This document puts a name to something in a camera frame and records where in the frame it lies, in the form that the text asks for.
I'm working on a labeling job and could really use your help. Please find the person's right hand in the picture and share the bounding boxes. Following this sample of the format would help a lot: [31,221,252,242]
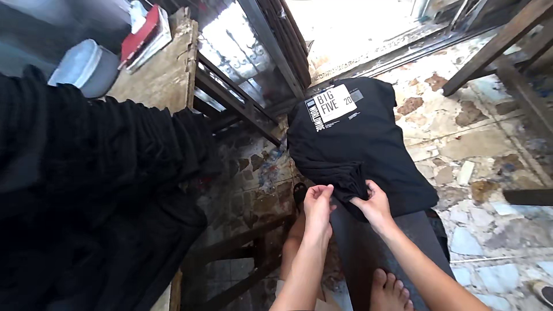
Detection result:
[349,180,392,235]

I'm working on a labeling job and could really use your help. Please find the person's left hand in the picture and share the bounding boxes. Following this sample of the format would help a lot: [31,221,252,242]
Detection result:
[304,184,338,239]

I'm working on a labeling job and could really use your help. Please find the stack of black printed shirts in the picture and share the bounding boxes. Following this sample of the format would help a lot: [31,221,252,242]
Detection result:
[287,77,440,223]

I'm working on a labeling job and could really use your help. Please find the person's left forearm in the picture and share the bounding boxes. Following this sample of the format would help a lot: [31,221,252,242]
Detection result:
[269,229,333,311]

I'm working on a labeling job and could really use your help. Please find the person's right forearm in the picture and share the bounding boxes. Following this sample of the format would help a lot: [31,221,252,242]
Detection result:
[379,217,493,311]

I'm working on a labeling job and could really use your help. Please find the person's legs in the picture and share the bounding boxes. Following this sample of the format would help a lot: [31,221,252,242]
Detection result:
[276,182,415,311]

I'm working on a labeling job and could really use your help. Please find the black cloth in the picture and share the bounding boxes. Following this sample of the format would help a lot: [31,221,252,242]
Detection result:
[425,208,451,262]

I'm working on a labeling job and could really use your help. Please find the metal sliding door track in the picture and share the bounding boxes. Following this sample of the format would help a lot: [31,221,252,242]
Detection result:
[308,0,530,96]

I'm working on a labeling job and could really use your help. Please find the brown folding shutter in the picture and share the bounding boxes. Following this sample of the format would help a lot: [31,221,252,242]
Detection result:
[256,0,312,90]

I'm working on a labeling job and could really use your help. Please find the dark wooden bar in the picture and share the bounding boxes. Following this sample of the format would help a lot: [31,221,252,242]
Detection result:
[503,189,553,206]

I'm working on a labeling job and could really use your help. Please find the glass door with metal grille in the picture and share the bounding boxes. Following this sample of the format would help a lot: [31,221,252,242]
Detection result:
[192,0,306,117]

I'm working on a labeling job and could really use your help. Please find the dark brown wooden chair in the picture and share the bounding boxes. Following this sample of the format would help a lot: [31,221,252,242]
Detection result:
[442,0,553,187]

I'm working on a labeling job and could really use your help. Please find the wooden table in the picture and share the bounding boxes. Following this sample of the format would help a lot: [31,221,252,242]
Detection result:
[106,6,296,311]

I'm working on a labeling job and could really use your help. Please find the beige and dark shoe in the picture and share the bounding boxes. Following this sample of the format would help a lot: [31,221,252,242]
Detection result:
[530,279,553,310]

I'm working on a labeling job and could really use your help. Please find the pile of black garments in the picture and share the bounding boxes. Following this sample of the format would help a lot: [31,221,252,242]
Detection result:
[0,65,224,311]

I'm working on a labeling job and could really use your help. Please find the red book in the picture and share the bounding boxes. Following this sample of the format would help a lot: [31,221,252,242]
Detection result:
[119,4,160,70]

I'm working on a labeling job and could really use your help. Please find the white crumpled plastic object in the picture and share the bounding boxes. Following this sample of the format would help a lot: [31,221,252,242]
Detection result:
[129,0,149,35]

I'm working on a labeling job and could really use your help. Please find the white oval plastic container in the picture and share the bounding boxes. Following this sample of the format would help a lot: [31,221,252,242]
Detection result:
[48,39,120,99]

